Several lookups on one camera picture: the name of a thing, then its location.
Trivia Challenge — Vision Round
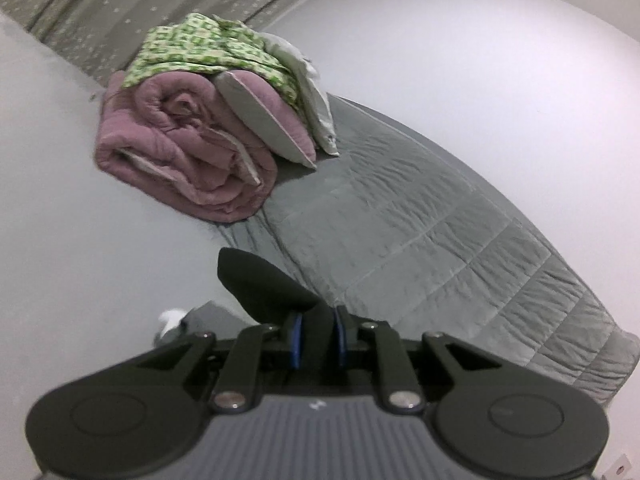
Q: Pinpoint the grey padded headboard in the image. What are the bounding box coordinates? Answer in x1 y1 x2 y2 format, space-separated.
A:
222 98 639 403

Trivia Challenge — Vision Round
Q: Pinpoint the white pillow on pile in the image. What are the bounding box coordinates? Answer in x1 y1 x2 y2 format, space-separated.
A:
259 32 340 157

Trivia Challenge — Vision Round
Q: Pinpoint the pink grey pillow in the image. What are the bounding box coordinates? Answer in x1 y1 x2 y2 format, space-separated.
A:
213 70 317 170

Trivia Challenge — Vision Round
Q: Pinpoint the top folded grey shirt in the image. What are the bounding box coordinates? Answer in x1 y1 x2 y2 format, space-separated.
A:
176 301 257 340

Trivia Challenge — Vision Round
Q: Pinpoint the folded pink quilt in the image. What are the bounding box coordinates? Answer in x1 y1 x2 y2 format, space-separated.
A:
94 70 278 223

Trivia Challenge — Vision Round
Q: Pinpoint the folded white shirt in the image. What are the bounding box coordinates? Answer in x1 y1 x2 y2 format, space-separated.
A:
157 309 186 338

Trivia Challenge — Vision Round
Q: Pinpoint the black t-shirt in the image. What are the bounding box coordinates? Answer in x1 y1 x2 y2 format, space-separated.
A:
217 247 343 372

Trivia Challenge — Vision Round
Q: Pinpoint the green patterned cloth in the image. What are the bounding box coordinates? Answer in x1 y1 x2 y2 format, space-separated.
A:
122 13 300 110

